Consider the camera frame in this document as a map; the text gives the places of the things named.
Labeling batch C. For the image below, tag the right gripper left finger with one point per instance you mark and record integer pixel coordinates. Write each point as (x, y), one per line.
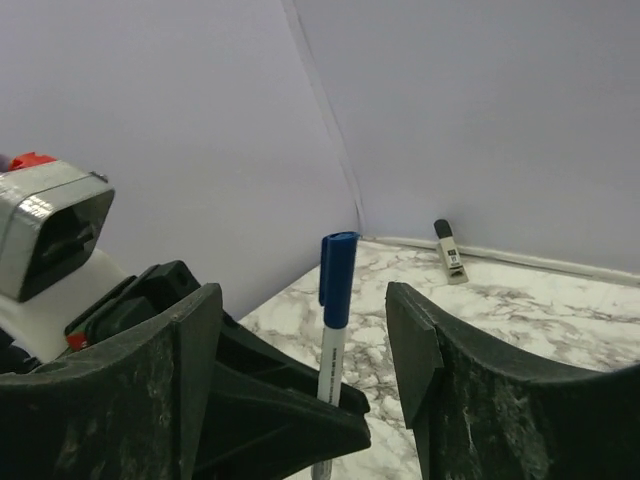
(130, 407)

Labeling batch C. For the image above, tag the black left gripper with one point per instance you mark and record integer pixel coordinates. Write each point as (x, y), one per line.
(130, 300)

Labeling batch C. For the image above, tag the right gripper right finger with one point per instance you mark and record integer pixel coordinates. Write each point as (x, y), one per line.
(480, 408)

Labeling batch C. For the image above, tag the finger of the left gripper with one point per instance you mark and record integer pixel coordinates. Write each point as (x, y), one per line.
(263, 416)

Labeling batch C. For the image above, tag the blue marker pen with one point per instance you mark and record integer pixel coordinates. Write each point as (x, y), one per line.
(331, 365)

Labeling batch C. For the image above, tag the blue pen cap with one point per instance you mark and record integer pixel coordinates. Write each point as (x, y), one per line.
(338, 256)

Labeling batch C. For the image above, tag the grey black stapler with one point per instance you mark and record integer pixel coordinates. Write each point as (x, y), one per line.
(447, 248)

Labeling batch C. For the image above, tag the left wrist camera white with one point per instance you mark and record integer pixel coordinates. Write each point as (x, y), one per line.
(52, 215)

